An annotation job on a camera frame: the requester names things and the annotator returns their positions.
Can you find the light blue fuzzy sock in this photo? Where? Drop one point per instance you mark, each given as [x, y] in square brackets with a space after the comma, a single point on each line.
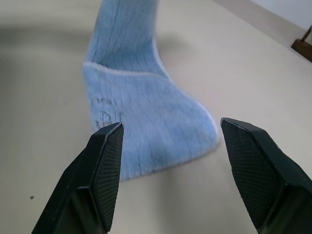
[148, 109]

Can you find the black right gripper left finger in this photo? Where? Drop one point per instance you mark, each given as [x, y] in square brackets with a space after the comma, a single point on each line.
[92, 180]

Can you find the brown wooden stand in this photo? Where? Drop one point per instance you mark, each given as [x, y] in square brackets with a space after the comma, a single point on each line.
[303, 45]

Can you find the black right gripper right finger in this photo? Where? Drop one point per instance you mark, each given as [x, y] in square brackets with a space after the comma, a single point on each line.
[265, 175]

